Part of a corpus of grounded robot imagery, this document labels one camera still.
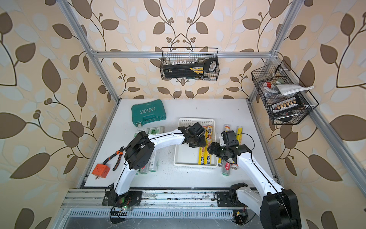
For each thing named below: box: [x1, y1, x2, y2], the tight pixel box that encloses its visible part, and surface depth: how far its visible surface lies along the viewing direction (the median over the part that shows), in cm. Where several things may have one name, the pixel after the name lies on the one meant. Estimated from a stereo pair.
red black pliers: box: [102, 146, 126, 171], surface depth 91 cm
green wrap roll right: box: [221, 159, 232, 177], surface depth 82 cm
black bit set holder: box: [268, 95, 304, 115], surface depth 69 cm
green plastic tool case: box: [131, 99, 167, 128], surface depth 110 cm
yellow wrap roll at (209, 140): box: [206, 124, 213, 165], surface depth 93 cm
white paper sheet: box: [272, 84, 315, 96], surface depth 63 cm
